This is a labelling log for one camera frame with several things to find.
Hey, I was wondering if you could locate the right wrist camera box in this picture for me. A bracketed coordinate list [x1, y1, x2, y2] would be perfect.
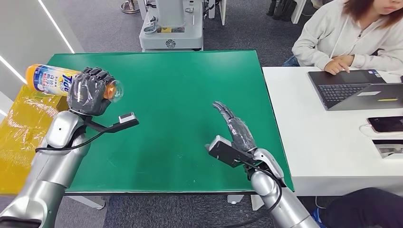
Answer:
[205, 135, 253, 169]

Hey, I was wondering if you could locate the black smartphone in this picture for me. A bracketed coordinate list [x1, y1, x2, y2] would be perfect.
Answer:
[367, 116, 403, 134]

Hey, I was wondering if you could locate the white robot stand machine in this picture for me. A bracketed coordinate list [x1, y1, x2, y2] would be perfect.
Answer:
[138, 0, 205, 52]

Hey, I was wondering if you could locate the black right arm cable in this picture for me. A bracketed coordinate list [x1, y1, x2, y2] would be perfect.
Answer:
[220, 160, 283, 228]

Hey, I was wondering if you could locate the chrome stand base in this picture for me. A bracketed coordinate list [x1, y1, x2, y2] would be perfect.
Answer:
[120, 0, 141, 14]

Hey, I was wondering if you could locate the white phone cable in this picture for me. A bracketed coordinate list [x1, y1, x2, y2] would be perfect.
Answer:
[359, 123, 377, 138]

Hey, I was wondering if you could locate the orange detergent bottle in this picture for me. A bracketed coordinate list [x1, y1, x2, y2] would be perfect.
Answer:
[25, 64, 125, 103]

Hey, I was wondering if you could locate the yellow taped cardboard box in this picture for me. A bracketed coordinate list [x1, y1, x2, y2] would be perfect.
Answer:
[0, 85, 70, 195]

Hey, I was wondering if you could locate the person's right hand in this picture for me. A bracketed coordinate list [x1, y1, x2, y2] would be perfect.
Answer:
[324, 57, 351, 76]

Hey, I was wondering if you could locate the white furniture leg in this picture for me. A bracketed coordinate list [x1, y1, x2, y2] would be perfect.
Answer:
[218, 0, 228, 27]
[291, 0, 308, 25]

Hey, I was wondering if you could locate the person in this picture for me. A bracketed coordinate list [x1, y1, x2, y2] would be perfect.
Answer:
[313, 187, 403, 228]

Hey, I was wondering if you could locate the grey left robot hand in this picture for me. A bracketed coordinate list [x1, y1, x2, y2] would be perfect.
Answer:
[67, 66, 115, 117]

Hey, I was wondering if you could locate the white desk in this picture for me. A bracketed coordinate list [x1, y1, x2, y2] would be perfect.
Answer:
[262, 66, 403, 197]

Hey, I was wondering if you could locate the dark grey laptop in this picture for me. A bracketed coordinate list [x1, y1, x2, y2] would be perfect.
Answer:
[307, 69, 403, 112]

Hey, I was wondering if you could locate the white table foot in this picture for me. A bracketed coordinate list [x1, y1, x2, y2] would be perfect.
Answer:
[250, 194, 266, 212]
[226, 194, 245, 206]
[67, 195, 106, 211]

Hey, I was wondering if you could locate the green table mat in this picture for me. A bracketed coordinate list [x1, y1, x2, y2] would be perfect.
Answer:
[47, 50, 295, 193]

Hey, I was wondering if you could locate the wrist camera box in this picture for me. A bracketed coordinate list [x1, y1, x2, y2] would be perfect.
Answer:
[205, 135, 253, 169]
[84, 112, 140, 134]

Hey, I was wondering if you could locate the white desktop device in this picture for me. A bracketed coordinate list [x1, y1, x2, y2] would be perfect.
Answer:
[372, 139, 403, 160]

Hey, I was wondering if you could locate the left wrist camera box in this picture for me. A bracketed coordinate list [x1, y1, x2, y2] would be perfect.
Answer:
[84, 112, 140, 134]

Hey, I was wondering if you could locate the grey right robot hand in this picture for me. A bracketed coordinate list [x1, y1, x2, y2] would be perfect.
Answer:
[212, 101, 258, 153]

